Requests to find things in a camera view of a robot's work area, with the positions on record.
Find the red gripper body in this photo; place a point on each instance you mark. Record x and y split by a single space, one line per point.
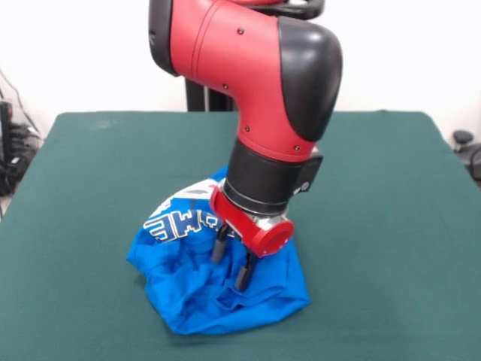
244 225

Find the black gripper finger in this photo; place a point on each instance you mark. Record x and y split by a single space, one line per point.
219 244
245 272

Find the blue printed shirt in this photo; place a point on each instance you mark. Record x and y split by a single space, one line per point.
195 293

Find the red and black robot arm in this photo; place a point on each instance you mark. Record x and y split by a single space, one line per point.
263 94

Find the dark green table cloth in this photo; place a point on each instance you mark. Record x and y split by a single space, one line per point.
75 244

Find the black office chair base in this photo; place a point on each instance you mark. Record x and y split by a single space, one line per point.
469 150

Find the black box device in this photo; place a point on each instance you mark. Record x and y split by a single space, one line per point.
5 128

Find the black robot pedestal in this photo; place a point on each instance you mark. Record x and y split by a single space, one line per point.
210 97

